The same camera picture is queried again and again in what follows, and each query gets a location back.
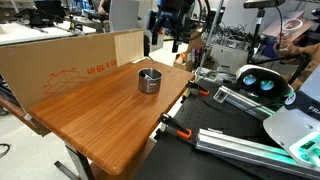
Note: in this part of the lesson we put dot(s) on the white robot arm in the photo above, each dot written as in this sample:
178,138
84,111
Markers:
296,125

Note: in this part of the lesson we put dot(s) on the silver metal pot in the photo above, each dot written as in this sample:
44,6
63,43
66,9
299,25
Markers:
149,80

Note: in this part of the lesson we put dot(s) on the black orange clamp near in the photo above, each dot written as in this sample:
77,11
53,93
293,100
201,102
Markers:
181,130

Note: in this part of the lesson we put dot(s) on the black orange clamp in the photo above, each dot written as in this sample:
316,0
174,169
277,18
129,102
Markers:
181,130
199,88

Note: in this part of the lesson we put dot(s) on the black orange clamp far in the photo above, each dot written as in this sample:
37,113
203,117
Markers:
199,88

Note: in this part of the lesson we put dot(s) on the black perforated breadboard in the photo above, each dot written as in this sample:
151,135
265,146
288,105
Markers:
174,158

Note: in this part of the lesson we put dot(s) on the seated person dark shirt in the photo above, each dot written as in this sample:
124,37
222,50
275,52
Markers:
104,7

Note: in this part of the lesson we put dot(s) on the brown cardboard backboard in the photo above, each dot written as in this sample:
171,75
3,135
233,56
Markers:
35,71

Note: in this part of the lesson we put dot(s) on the small metal bracket rail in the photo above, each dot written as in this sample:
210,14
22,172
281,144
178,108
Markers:
245,104

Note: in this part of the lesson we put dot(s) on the aluminium extrusion rail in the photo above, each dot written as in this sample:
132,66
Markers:
254,153

